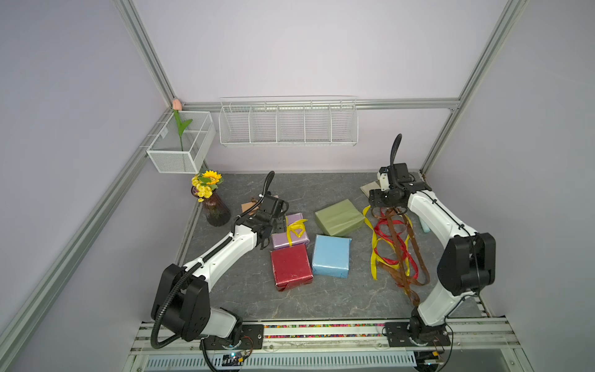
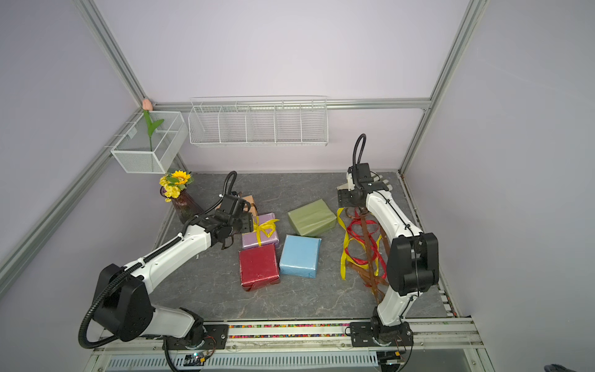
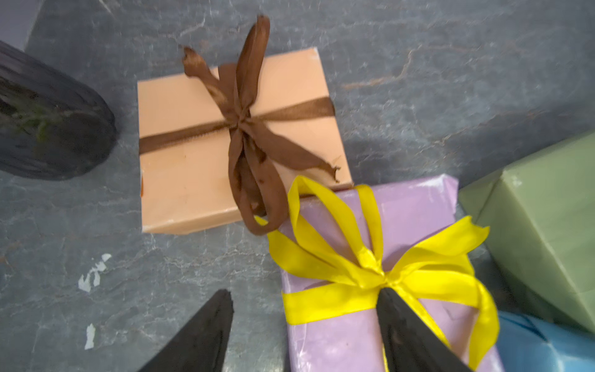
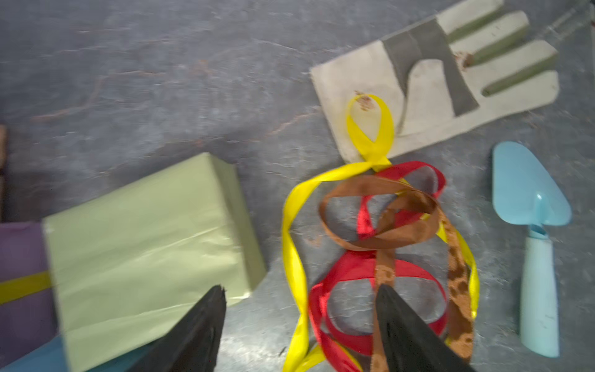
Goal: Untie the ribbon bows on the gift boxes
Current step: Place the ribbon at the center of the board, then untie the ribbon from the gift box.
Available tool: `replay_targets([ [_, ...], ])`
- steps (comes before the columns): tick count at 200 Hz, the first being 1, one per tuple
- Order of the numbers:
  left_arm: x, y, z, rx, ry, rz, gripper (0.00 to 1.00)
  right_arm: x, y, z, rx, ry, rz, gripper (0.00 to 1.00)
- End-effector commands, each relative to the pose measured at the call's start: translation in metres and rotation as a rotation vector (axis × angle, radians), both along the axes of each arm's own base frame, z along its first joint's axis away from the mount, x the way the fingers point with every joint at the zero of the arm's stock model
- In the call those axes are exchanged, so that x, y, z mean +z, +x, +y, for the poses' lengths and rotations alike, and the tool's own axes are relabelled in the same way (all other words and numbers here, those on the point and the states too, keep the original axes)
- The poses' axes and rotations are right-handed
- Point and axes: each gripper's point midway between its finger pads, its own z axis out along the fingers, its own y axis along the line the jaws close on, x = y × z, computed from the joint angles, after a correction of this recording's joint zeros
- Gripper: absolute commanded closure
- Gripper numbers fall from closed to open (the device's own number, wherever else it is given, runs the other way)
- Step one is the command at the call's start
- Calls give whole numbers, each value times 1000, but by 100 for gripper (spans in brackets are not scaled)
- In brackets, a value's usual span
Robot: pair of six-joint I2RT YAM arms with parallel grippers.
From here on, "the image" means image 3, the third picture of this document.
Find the green gift box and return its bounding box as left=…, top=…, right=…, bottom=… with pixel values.
left=459, top=132, right=594, bottom=333

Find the purple gift box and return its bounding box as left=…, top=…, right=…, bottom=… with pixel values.
left=276, top=174, right=506, bottom=372

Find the brown ribbon on orange box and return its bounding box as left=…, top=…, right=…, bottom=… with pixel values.
left=139, top=14, right=339, bottom=236

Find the orange gift box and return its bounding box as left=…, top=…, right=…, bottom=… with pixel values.
left=137, top=48, right=353, bottom=235

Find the dark glass vase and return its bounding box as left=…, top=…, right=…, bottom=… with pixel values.
left=1, top=43, right=118, bottom=181

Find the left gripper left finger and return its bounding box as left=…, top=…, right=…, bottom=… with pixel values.
left=139, top=289, right=234, bottom=372

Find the yellow ribbon on purple box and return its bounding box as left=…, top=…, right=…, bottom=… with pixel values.
left=253, top=175, right=501, bottom=372

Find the blue gift box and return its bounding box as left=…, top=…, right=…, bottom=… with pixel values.
left=497, top=312, right=594, bottom=372

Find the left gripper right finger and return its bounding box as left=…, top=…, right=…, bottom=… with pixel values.
left=376, top=288, right=469, bottom=372

